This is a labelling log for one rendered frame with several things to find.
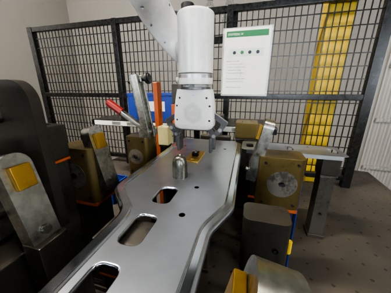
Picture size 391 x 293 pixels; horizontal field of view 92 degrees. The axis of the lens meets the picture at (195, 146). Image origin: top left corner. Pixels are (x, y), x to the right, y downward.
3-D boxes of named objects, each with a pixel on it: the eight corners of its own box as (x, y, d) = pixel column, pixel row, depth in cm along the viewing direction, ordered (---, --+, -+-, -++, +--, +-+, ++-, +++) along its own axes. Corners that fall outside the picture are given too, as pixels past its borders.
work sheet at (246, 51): (266, 96, 92) (274, 24, 83) (220, 95, 98) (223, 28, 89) (266, 96, 94) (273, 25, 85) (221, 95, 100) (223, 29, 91)
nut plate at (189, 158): (198, 162, 47) (198, 158, 47) (184, 161, 48) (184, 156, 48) (205, 152, 55) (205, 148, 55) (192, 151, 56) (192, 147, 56)
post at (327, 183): (323, 239, 62) (343, 157, 54) (306, 236, 64) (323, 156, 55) (318, 229, 67) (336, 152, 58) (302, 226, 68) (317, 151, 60)
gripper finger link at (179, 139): (167, 125, 50) (169, 149, 52) (178, 126, 49) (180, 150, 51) (172, 124, 53) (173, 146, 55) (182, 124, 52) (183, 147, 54)
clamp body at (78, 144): (112, 297, 45) (86, 150, 34) (76, 285, 48) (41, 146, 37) (128, 272, 51) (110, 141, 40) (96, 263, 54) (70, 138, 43)
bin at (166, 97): (187, 122, 88) (187, 93, 84) (128, 120, 94) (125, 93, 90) (194, 117, 103) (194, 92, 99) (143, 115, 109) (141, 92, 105)
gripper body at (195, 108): (170, 82, 44) (171, 129, 47) (213, 82, 42) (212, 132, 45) (181, 84, 51) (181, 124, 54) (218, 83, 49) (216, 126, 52)
